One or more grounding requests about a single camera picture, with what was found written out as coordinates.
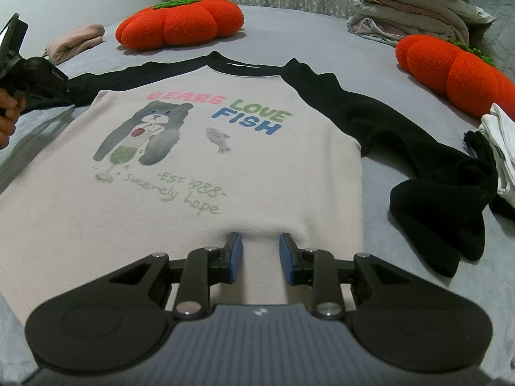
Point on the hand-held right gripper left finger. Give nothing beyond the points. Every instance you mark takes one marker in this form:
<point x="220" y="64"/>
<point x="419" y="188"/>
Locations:
<point x="235" y="255"/>

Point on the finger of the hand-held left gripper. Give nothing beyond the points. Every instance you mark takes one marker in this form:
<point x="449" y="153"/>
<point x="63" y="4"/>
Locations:
<point x="57" y="80"/>

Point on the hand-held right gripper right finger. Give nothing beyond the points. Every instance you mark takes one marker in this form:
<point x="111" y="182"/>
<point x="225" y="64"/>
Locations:
<point x="286" y="257"/>

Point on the cream shirt with black sleeves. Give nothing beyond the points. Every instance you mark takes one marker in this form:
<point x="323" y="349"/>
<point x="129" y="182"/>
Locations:
<point x="241" y="169"/>

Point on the folded white clothes stack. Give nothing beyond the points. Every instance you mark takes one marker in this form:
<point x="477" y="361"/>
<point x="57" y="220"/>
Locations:
<point x="476" y="144"/>

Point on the person's left hand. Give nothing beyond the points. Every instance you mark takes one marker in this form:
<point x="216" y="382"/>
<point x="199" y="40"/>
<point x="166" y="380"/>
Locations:
<point x="8" y="128"/>

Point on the folded pink cloth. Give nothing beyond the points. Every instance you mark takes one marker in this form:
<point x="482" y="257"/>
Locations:
<point x="76" y="42"/>

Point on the orange pumpkin cushion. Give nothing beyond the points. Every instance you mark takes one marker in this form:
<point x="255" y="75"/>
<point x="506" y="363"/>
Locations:
<point x="181" y="24"/>
<point x="462" y="72"/>

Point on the stack of folded quilts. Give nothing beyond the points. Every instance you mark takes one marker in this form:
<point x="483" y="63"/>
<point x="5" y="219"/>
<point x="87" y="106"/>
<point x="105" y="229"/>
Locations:
<point x="410" y="12"/>

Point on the grey quilted headboard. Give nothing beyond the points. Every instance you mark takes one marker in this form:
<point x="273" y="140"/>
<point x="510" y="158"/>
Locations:
<point x="499" y="16"/>

